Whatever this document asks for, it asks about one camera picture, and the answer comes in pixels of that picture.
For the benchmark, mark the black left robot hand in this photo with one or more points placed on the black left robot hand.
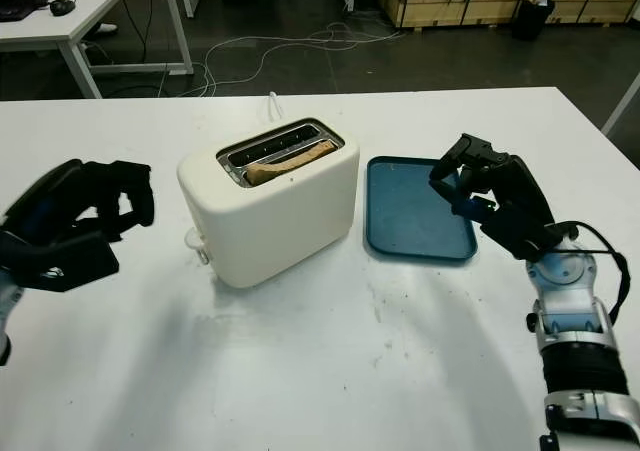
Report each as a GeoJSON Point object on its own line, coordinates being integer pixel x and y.
{"type": "Point", "coordinates": [100, 196]}

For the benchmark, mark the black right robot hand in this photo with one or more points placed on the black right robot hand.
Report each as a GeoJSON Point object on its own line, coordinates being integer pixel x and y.
{"type": "Point", "coordinates": [525, 196]}

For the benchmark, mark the white toaster lever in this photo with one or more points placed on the white toaster lever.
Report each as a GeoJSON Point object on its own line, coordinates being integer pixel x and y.
{"type": "Point", "coordinates": [192, 238]}

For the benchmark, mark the brown bread slice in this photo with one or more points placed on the brown bread slice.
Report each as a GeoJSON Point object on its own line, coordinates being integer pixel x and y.
{"type": "Point", "coordinates": [280, 168]}

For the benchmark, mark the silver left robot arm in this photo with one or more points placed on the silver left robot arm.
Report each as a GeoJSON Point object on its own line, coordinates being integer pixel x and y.
{"type": "Point", "coordinates": [10, 311]}

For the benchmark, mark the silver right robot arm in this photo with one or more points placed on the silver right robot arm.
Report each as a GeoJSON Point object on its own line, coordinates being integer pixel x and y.
{"type": "Point", "coordinates": [575, 321]}

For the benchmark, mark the blue plastic tray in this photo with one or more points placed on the blue plastic tray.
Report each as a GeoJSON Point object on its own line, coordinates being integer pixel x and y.
{"type": "Point", "coordinates": [405, 216]}

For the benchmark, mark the cream two-slot toaster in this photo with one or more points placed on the cream two-slot toaster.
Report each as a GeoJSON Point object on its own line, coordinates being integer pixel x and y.
{"type": "Point", "coordinates": [280, 216]}

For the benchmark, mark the white shoe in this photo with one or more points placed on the white shoe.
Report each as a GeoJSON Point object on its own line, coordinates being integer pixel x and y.
{"type": "Point", "coordinates": [106, 28]}

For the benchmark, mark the black trash bin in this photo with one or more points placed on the black trash bin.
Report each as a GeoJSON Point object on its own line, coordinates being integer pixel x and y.
{"type": "Point", "coordinates": [532, 18]}

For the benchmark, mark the white office desk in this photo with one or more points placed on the white office desk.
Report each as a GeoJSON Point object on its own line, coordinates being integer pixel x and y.
{"type": "Point", "coordinates": [100, 6]}

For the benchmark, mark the black computer mouse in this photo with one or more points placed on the black computer mouse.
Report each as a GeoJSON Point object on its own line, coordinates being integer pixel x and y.
{"type": "Point", "coordinates": [61, 7]}

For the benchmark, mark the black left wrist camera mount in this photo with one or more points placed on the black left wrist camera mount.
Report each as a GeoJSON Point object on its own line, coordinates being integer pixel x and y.
{"type": "Point", "coordinates": [60, 266]}

